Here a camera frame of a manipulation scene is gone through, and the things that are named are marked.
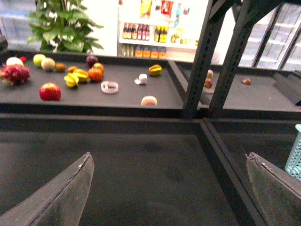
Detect rear yellow star fruit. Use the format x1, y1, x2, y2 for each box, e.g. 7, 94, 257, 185
72, 68, 89, 83

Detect front yellow star fruit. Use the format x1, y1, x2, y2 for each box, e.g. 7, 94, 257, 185
64, 73, 79, 88

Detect yellow star fruit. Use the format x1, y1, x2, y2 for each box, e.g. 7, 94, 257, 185
64, 73, 79, 88
149, 65, 162, 76
72, 68, 89, 83

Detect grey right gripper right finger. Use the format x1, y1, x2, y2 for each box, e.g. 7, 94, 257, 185
246, 152, 301, 226

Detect red apple behind post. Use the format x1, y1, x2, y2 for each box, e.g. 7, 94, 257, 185
204, 78, 213, 89

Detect green apple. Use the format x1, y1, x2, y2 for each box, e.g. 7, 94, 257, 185
33, 54, 46, 68

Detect red yellow peach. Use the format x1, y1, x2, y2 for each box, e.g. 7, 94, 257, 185
93, 62, 104, 72

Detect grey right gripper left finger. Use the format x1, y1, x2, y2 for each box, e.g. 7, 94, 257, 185
0, 153, 95, 226

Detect pale apple behind post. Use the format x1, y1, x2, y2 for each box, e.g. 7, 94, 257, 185
206, 70, 214, 79

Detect dark purple fruit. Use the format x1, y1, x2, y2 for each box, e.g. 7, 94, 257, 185
86, 55, 98, 67

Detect black shelf upright post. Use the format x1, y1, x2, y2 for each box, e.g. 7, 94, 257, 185
182, 0, 225, 119

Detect crumpled white foam net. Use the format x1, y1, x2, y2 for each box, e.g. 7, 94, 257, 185
134, 73, 148, 85

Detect brown fruit far tray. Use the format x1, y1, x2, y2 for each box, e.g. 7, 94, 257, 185
242, 79, 252, 85

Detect far yellow star fruit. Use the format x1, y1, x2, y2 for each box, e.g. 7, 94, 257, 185
149, 65, 162, 76

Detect large red apple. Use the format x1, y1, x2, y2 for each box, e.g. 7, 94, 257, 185
39, 82, 61, 101

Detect white foam fruit net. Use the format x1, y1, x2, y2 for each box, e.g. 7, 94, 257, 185
101, 81, 119, 94

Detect light blue plastic basket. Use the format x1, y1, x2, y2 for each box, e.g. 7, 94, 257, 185
285, 124, 301, 180

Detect beige round melon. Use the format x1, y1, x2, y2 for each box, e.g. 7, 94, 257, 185
41, 57, 55, 71

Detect pink dragon fruit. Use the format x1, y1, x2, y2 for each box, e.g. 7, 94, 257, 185
0, 64, 30, 86

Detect pale peach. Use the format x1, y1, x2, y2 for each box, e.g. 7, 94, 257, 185
141, 96, 158, 106

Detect white round fruit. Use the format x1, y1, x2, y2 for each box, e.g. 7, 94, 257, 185
6, 57, 24, 66

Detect green potted plant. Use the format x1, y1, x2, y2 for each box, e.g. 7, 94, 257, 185
27, 0, 103, 53

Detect bottle display shelf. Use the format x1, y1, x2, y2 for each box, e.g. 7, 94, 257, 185
117, 0, 209, 62

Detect brown kiwi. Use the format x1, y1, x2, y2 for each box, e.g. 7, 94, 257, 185
55, 63, 66, 73
68, 66, 78, 73

